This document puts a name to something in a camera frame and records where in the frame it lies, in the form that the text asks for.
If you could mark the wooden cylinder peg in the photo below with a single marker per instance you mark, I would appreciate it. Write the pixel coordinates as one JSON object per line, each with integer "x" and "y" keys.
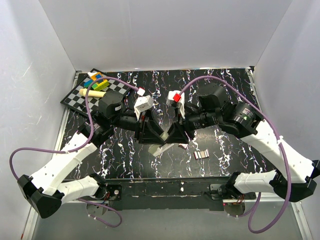
{"x": 91, "y": 93}

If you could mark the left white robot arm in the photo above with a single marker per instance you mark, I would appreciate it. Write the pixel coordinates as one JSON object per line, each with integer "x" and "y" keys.
{"x": 46, "y": 189}

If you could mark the white red staple box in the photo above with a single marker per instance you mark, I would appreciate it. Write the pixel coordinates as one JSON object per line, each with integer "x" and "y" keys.
{"x": 183, "y": 145}

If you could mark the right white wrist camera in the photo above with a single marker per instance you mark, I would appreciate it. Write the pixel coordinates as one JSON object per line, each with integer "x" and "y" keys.
{"x": 177, "y": 100}

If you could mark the white stapler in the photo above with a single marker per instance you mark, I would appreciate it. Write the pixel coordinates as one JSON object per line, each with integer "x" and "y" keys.
{"x": 162, "y": 149}

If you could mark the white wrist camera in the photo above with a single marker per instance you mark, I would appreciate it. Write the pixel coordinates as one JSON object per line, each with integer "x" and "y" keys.
{"x": 177, "y": 100}
{"x": 142, "y": 104}

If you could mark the grey beige stapler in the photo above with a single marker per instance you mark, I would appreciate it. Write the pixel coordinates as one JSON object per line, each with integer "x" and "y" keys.
{"x": 154, "y": 146}

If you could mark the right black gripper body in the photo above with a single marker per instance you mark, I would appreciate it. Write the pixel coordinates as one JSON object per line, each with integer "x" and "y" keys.
{"x": 198, "y": 119}

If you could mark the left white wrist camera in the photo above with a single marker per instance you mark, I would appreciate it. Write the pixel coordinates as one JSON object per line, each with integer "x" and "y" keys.
{"x": 142, "y": 104}

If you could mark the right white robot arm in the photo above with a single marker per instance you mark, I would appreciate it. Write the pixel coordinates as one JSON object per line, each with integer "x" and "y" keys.
{"x": 248, "y": 125}

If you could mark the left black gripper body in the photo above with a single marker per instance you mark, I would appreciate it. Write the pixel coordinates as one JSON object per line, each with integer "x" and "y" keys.
{"x": 128, "y": 121}

